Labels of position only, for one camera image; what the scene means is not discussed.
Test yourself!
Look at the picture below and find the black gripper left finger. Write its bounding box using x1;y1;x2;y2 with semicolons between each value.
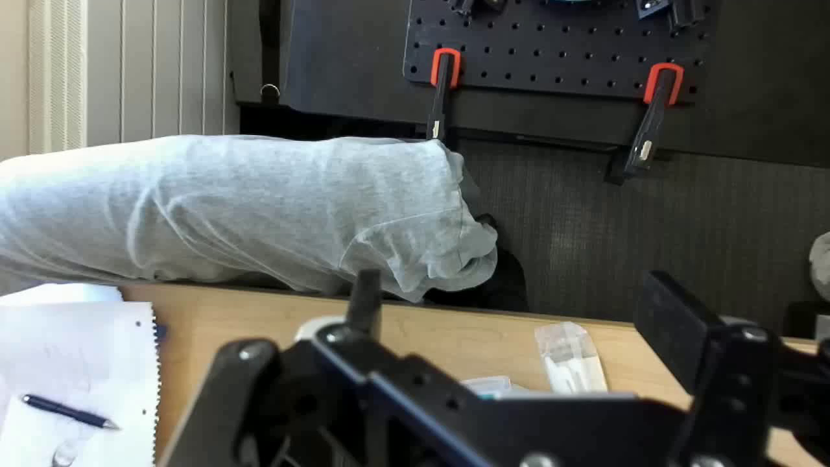
162;266;462;467

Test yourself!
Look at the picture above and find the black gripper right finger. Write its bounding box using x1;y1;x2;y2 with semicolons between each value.
633;270;830;467

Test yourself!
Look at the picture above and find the clear plastic packet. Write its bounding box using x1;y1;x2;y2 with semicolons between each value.
533;318;611;396

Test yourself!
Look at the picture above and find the grey cloth garment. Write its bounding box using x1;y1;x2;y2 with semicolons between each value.
0;131;501;306

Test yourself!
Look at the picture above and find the white spiral notebook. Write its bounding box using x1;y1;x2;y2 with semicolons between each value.
0;280;167;467

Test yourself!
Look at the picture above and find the blue pen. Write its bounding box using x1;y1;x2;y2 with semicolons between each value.
19;391;122;433

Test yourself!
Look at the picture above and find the white ribbed panel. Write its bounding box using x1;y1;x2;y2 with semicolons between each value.
23;0;233;151

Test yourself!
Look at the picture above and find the dark perforated pegboard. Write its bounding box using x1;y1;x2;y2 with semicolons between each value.
401;0;721;106

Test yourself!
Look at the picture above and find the orange handled black clamp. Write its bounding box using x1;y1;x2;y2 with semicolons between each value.
604;58;689;183
424;45;464;145

